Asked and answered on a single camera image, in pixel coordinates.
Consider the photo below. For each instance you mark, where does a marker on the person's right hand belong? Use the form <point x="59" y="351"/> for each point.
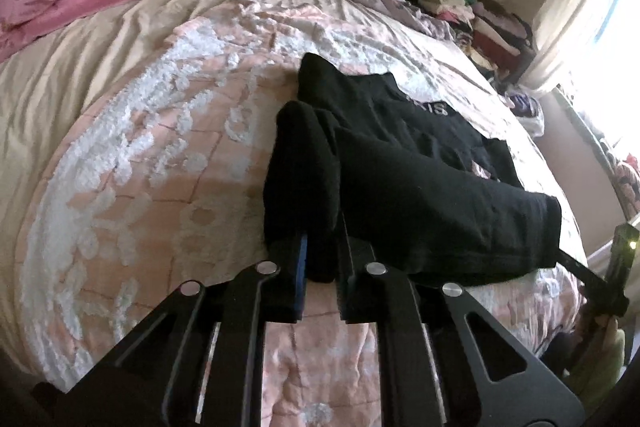
<point x="611" y="332"/>

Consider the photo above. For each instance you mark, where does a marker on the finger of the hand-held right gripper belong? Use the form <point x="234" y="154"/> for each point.
<point x="590" y="279"/>

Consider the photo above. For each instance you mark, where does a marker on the white plastic bag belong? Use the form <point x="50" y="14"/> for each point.
<point x="530" y="112"/>

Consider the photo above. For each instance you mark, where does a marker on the cream curtain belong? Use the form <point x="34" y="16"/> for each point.
<point x="575" y="7"/>

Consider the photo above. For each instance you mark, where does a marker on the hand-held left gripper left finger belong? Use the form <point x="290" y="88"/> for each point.
<point x="301" y="272"/>

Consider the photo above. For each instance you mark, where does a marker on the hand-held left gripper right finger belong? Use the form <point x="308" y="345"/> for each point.
<point x="350" y="287"/>

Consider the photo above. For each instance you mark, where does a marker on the pink floral bed cover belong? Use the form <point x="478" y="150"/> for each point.
<point x="150" y="157"/>

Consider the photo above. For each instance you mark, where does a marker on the window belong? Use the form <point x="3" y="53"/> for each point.
<point x="622" y="57"/>

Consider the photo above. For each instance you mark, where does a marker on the pile of folded clothes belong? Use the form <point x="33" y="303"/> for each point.
<point x="490" y="32"/>

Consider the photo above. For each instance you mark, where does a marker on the black sweater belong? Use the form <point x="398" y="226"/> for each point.
<point x="400" y="167"/>

